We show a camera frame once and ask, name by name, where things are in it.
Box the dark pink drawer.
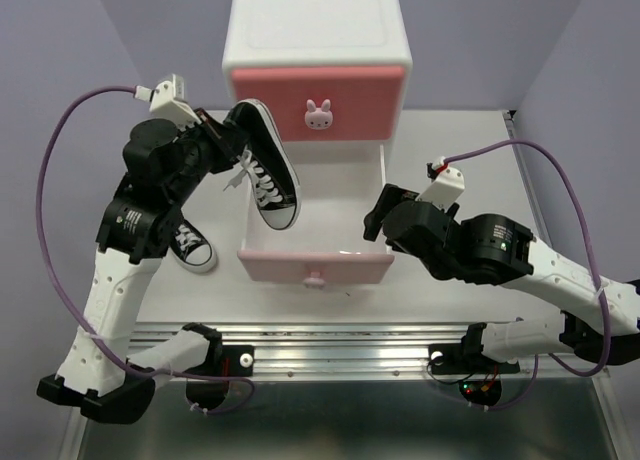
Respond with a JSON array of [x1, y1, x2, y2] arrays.
[[231, 65, 406, 142]]

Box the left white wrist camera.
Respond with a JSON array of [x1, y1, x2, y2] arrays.
[[134, 74, 200, 130]]

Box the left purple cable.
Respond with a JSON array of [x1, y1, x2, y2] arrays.
[[39, 85, 255, 416]]

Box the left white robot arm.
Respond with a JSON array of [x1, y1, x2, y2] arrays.
[[36, 110, 256, 425]]

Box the purple cable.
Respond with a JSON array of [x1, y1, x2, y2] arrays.
[[432, 139, 614, 413], [39, 85, 255, 416]]

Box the black canvas sneaker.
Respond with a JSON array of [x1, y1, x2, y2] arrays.
[[170, 219, 218, 274], [225, 99, 300, 231]]

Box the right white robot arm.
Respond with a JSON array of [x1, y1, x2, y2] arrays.
[[363, 184, 639, 374]]

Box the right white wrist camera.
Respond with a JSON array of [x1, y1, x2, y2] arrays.
[[416, 157, 465, 211]]

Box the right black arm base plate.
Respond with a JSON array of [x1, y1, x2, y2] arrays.
[[428, 343, 520, 375]]

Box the light pink drawer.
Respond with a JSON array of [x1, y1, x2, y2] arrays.
[[238, 141, 394, 288]]

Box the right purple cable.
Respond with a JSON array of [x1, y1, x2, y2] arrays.
[[432, 139, 614, 413]]

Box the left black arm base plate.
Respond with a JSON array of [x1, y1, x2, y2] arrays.
[[187, 344, 255, 377]]

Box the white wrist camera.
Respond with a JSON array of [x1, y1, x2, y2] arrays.
[[134, 74, 200, 130], [416, 157, 465, 211]]

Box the aluminium mounting rail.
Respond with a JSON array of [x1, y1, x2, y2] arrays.
[[79, 321, 612, 382]]

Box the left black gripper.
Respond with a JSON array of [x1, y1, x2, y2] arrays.
[[168, 106, 248, 204]]

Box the white shoe cabinet body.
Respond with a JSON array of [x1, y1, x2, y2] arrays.
[[222, 0, 413, 142]]

